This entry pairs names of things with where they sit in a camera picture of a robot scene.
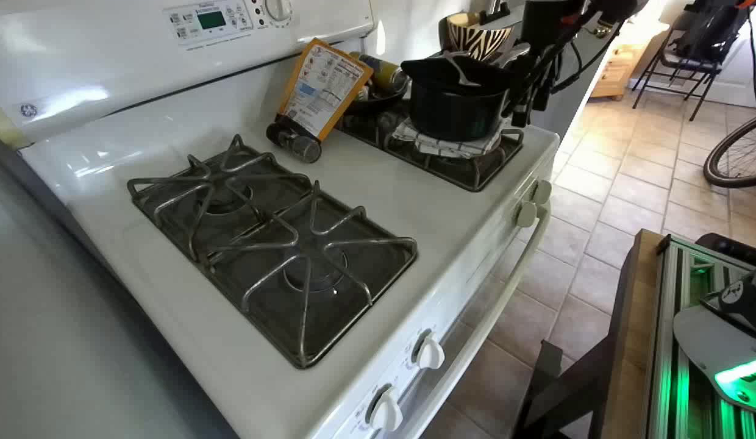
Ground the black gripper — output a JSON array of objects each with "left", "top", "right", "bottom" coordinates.
[{"left": 507, "top": 0, "right": 592, "bottom": 126}]

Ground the black cooking pot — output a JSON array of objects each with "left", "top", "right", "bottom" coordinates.
[{"left": 401, "top": 52, "right": 514, "bottom": 141}]

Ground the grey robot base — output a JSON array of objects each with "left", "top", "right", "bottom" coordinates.
[{"left": 671, "top": 265, "right": 756, "bottom": 423}]

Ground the metal spoon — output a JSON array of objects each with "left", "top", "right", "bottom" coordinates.
[{"left": 441, "top": 54, "right": 500, "bottom": 91}]

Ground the zebra pattern bowl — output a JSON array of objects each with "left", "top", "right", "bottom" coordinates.
[{"left": 440, "top": 9, "right": 514, "bottom": 61}]

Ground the small wooden box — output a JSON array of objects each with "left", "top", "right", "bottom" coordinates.
[{"left": 591, "top": 40, "right": 642, "bottom": 106}]

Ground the white checked cloth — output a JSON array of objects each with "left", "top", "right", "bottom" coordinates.
[{"left": 387, "top": 117, "right": 509, "bottom": 162}]

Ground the black burner grate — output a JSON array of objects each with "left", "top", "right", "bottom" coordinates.
[
  {"left": 125, "top": 131, "right": 421, "bottom": 372},
  {"left": 336, "top": 106, "right": 526, "bottom": 195}
]

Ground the dark shallow pan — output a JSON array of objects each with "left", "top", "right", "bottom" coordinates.
[{"left": 343, "top": 52, "right": 413, "bottom": 117}]

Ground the white gas stove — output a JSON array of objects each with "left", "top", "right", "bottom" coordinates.
[{"left": 0, "top": 0, "right": 564, "bottom": 439}]

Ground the black chair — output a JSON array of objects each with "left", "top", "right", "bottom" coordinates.
[{"left": 631, "top": 0, "right": 752, "bottom": 125}]

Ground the bicycle wheel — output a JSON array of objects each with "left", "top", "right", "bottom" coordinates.
[{"left": 702, "top": 113, "right": 756, "bottom": 190}]

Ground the yellow food bag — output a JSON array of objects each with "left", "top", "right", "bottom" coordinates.
[{"left": 276, "top": 37, "right": 375, "bottom": 144}]

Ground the black cylinder grinder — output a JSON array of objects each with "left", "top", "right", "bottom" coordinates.
[{"left": 265, "top": 119, "right": 325, "bottom": 165}]

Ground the white timer dial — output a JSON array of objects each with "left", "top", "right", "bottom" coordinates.
[{"left": 264, "top": 0, "right": 294, "bottom": 25}]

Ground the wooden table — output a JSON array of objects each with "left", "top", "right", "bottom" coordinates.
[{"left": 599, "top": 226, "right": 676, "bottom": 439}]

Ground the black stand leg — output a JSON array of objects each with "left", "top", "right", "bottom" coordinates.
[{"left": 509, "top": 336, "right": 616, "bottom": 439}]

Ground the thick black sleeved cable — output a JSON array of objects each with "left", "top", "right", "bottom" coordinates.
[{"left": 552, "top": 15, "right": 629, "bottom": 92}]

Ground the white oven door handle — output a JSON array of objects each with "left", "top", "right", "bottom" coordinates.
[{"left": 393, "top": 206, "right": 554, "bottom": 439}]

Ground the aluminium rail frame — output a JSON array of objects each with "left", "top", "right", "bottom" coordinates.
[{"left": 648, "top": 235, "right": 756, "bottom": 439}]

